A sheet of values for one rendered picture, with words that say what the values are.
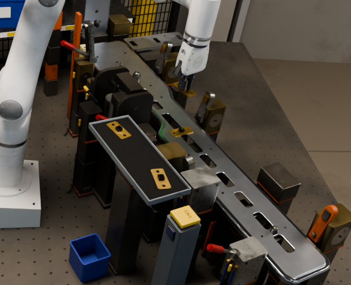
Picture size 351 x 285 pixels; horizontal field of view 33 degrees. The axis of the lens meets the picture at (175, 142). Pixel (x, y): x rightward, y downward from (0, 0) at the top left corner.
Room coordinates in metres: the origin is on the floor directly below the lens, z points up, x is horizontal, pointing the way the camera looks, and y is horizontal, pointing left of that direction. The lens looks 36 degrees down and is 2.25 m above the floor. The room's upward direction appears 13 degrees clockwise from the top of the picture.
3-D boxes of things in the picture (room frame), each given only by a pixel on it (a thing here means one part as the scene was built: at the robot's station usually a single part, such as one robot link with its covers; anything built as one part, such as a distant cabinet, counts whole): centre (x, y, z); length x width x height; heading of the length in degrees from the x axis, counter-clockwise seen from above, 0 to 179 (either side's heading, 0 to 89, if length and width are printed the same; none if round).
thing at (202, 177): (1.39, -0.09, 0.90); 0.13 x 0.08 x 0.41; 130
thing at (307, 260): (1.75, -0.03, 1.00); 1.38 x 0.22 x 0.02; 40
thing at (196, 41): (1.67, 0.01, 1.42); 0.09 x 0.08 x 0.03; 141
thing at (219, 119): (1.92, -0.12, 0.87); 0.12 x 0.07 x 0.35; 130
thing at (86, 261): (1.31, 0.19, 0.75); 0.11 x 0.10 x 0.09; 40
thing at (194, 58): (1.68, 0.01, 1.36); 0.10 x 0.07 x 0.11; 141
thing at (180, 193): (1.37, 0.10, 1.16); 0.37 x 0.14 x 0.02; 40
